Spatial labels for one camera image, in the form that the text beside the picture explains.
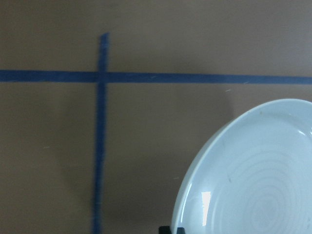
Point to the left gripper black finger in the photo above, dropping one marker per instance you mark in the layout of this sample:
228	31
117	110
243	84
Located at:
167	230

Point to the light blue plate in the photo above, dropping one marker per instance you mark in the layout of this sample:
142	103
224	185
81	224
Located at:
253	176

